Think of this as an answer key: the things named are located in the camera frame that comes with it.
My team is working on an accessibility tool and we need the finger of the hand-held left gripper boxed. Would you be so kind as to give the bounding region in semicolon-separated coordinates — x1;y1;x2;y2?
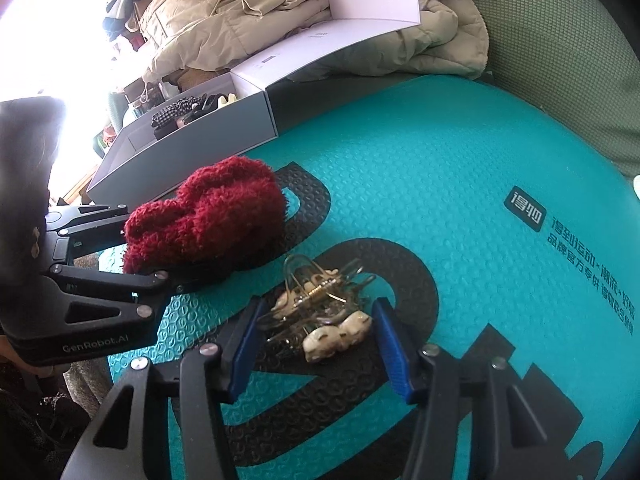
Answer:
42;264;173;333
45;202;132;248

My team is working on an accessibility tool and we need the black hair claw clip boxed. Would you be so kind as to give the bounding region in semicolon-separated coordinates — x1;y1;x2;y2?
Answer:
187;92;221;121

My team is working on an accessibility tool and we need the red knitted hair clip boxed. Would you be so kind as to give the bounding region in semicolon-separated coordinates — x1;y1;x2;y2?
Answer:
122;156;290;281

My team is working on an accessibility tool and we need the green sofa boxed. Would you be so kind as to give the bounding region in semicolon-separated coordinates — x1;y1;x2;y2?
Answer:
440;0;640;176

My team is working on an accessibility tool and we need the beige puffer jacket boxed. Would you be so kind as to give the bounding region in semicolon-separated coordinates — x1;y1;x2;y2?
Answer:
140;0;491;86

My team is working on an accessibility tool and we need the black white checkered hair bow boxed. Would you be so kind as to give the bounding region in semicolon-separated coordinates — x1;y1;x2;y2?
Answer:
151;97;201;128

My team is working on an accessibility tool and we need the teal black yoga mat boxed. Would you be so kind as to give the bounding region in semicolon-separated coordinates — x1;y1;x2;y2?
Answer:
97;74;640;480

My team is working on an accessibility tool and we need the glass jar with twine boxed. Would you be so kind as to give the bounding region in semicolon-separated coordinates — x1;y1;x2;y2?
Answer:
125;82;161;116

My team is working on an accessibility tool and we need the dark brown hair clip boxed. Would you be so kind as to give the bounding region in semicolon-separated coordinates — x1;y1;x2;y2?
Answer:
152;117;191;141

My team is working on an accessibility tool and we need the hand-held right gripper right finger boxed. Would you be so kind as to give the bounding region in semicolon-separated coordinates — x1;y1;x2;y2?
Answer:
371;297;566;480

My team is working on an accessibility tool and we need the pile of clothes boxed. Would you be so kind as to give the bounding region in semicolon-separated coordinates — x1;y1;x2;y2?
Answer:
102;0;171;51

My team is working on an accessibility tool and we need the gold pearl hair clip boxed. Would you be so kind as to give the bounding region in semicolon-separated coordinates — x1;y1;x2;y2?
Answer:
257;255;378;363

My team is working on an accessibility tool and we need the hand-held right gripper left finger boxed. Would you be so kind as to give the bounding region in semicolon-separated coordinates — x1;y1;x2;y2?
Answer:
60;296;268;480

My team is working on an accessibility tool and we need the white cardboard box with lid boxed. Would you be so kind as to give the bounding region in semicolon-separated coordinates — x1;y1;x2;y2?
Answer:
86;0;421;206

